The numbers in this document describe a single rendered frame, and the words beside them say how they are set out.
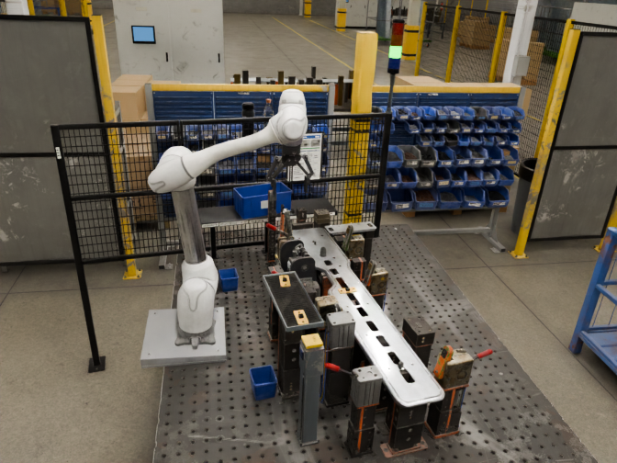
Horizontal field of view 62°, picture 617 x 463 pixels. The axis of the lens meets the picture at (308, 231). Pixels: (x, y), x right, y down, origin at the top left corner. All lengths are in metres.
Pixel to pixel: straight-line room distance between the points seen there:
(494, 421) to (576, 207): 3.35
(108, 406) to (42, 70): 2.25
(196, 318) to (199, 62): 6.72
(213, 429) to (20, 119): 2.78
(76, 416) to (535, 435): 2.38
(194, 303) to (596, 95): 3.79
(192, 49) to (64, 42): 4.89
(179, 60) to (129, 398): 6.32
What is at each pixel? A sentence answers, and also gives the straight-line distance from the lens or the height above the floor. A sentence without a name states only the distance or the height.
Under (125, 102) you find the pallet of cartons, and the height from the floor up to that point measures 0.94.
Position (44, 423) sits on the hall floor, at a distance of 3.36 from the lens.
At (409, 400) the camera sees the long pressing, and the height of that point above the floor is 1.00.
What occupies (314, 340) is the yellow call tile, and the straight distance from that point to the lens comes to 1.78.
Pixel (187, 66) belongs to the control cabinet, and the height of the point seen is 0.96.
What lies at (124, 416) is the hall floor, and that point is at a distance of 3.26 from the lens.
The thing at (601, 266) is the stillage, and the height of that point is 0.69.
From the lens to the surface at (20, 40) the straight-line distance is 4.07.
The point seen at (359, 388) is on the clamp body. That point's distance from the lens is 1.81.
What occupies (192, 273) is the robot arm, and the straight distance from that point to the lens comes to 2.48.
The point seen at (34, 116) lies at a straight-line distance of 4.15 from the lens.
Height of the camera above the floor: 2.25
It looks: 26 degrees down
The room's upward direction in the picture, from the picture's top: 2 degrees clockwise
